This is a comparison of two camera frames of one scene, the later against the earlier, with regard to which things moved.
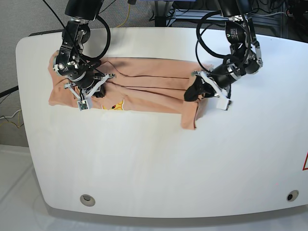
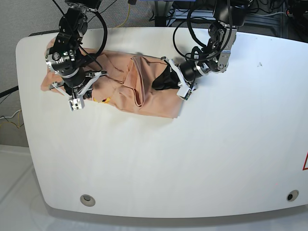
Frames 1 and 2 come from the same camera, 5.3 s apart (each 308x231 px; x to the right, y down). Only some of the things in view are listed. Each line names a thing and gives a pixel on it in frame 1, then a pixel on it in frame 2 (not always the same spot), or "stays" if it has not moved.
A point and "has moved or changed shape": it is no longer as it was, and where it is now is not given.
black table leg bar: [2, 94] stays
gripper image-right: [223, 75] -> [168, 79]
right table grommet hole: [292, 195] stays
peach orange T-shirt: [126, 83] has moved or changed shape
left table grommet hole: [87, 200] stays
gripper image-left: [87, 81] -> [73, 80]
